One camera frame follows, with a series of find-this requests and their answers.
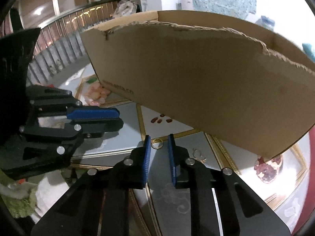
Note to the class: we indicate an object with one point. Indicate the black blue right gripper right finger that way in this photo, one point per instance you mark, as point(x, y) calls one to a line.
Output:
point(221, 202)

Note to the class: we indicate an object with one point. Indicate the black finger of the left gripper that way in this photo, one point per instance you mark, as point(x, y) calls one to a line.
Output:
point(96, 128)

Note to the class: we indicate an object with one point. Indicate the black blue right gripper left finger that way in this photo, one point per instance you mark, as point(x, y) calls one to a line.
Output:
point(98, 202)

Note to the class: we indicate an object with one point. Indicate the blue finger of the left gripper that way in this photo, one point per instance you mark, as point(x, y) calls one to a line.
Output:
point(92, 113)

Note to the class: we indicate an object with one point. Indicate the gold outline butterfly pendant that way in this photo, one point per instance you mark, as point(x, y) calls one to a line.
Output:
point(199, 156)

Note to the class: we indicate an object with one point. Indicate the metal stair railing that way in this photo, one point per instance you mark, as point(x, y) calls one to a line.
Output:
point(59, 46)

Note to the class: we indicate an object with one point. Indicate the pink floral blanket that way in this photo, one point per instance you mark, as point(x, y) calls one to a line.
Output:
point(309, 200)

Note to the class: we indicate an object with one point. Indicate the pile of clothes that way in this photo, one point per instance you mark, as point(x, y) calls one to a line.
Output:
point(126, 8)

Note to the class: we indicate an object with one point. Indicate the brown cardboard box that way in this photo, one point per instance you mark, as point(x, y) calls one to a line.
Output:
point(224, 76)

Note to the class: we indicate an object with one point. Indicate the teal floral pillow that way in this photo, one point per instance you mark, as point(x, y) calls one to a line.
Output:
point(309, 51)

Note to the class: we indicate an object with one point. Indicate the blue water jug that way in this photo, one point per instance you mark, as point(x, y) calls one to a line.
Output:
point(266, 23)

